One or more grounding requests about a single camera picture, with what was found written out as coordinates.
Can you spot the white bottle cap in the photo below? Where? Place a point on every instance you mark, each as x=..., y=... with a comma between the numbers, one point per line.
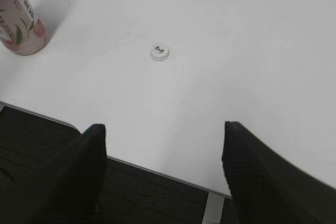
x=159, y=52

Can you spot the peach oolong tea bottle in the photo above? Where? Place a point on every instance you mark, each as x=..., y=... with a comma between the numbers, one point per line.
x=22, y=32

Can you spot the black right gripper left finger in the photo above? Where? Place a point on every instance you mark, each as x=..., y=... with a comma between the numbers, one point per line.
x=64, y=190

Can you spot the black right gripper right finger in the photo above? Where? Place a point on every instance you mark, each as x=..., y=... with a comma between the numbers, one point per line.
x=266, y=188

